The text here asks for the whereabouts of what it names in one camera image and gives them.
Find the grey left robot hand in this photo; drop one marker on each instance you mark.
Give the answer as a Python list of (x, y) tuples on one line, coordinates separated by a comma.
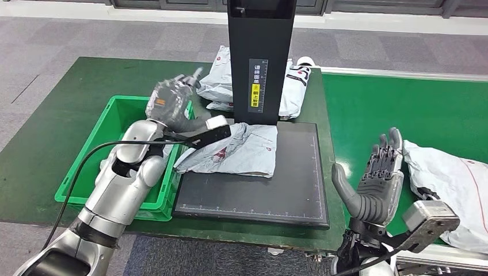
[(169, 101)]

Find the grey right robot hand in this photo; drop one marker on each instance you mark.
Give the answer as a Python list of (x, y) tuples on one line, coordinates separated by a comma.
[(377, 190)]

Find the grey parcel bag red streak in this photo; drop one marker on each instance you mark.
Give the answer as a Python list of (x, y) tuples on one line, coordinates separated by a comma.
[(248, 152)]

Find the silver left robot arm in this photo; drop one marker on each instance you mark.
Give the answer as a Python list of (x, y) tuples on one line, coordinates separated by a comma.
[(114, 190)]

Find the grey parcel bag red dot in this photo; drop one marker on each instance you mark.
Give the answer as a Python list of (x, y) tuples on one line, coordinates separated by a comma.
[(219, 89)]

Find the white parcel bag black marks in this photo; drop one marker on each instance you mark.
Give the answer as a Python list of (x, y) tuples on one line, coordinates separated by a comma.
[(450, 179)]

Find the black inbound scanner machine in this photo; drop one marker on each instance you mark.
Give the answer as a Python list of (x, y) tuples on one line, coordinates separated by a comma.
[(297, 183)]

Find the bright green conveyor belt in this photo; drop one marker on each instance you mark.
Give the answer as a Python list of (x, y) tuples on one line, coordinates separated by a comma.
[(381, 106)]

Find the white parcel bag black lettering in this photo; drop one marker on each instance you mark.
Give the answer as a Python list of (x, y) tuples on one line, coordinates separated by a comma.
[(295, 95)]

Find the yellow and grey ruler label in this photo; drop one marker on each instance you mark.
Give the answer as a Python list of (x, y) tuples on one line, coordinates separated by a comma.
[(257, 76)]

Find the green plastic crate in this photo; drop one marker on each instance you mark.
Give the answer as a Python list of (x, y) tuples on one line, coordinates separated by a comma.
[(87, 160)]

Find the dark green table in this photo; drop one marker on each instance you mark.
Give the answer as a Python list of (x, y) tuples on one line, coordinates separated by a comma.
[(57, 95)]

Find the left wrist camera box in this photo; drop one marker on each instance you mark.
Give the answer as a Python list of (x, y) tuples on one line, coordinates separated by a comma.
[(213, 133)]

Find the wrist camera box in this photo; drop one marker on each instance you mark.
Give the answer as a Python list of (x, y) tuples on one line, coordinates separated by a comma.
[(213, 133), (431, 221)]

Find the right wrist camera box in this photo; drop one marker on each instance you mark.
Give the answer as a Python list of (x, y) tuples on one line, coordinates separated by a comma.
[(431, 221)]

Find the pale conveyor side rail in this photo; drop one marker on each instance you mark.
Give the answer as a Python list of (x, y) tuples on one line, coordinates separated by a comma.
[(438, 263), (400, 73)]

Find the grey window frame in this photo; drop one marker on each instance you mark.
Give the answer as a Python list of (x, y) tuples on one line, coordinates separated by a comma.
[(381, 4)]

